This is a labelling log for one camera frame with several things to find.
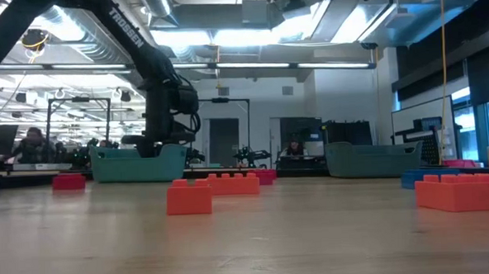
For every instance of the black background robot arm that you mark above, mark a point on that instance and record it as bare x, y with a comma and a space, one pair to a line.
195, 155
249, 157
78, 158

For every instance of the silver spiral air duct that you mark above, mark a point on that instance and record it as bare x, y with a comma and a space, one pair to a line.
158, 4

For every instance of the black pegboard rack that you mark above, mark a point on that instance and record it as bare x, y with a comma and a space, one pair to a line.
428, 125

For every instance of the white barrel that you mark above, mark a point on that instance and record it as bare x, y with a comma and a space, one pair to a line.
317, 148

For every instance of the small orange toy brick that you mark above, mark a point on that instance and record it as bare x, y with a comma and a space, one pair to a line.
189, 201

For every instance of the white tray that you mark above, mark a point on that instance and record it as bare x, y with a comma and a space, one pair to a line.
43, 166

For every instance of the black wall camera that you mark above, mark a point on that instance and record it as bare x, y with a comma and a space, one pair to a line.
368, 46

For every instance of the linear ceiling light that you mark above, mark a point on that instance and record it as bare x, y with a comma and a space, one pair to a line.
332, 65
20, 67
192, 66
251, 65
88, 66

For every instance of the person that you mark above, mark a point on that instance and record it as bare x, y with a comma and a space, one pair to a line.
103, 143
33, 148
295, 148

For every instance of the grey-blue plastic bin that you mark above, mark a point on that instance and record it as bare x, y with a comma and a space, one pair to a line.
369, 162

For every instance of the pink toy brick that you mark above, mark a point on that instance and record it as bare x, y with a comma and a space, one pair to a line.
458, 163

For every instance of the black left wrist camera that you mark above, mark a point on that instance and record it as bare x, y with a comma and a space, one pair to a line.
185, 99

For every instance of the teal plastic bin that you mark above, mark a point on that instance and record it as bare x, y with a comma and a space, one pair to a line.
138, 170

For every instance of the whiteboard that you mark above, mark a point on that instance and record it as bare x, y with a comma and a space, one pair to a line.
408, 111

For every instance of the red toy brick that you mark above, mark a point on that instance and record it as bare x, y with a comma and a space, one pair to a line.
68, 182
267, 177

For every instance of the grey rectangular duct box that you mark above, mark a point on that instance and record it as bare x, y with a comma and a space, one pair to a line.
257, 11

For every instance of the long orange toy brick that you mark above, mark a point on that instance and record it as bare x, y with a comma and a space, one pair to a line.
238, 186

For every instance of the grey wall vent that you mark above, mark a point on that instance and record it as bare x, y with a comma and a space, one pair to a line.
287, 90
223, 91

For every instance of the blue toy brick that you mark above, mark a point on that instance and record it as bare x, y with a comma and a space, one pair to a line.
416, 178

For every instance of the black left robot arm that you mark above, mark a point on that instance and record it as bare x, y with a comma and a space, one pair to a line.
128, 32

